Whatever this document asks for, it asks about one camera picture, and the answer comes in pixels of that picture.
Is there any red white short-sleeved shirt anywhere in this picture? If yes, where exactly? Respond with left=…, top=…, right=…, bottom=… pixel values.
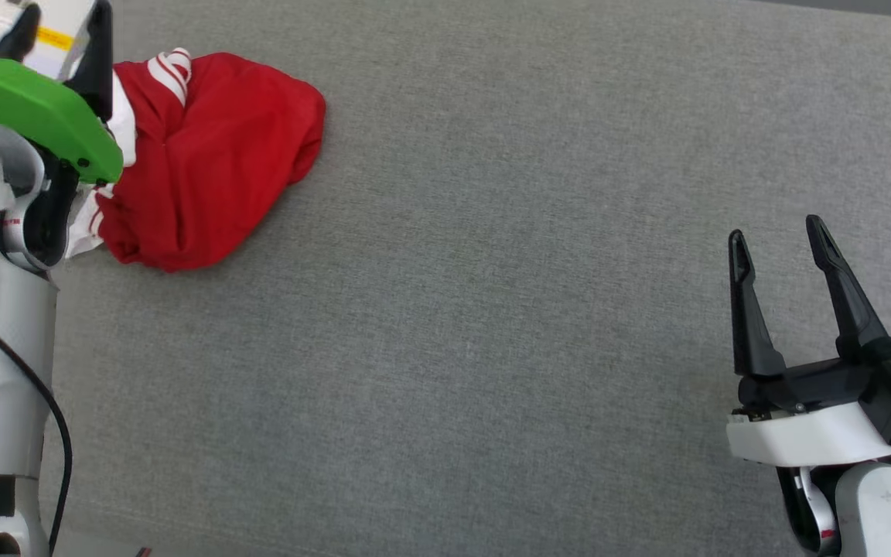
left=65, top=48, right=327, bottom=273

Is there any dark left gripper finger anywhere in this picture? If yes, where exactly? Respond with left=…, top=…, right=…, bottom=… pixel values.
left=0, top=4, right=41, bottom=63
left=67, top=0, right=114, bottom=121

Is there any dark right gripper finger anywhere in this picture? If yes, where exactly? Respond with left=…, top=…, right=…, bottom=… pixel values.
left=806, top=216, right=891, bottom=361
left=728, top=230, right=787, bottom=379

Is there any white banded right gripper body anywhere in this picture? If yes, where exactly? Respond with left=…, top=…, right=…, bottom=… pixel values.
left=726, top=357, right=891, bottom=468

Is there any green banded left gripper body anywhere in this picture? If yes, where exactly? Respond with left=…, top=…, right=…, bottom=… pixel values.
left=0, top=60, right=124, bottom=268

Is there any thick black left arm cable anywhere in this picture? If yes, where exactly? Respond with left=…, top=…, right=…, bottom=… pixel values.
left=0, top=290, right=74, bottom=557

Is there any white box with yellow label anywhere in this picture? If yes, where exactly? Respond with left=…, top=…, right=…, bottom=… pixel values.
left=0, top=0, right=98, bottom=82

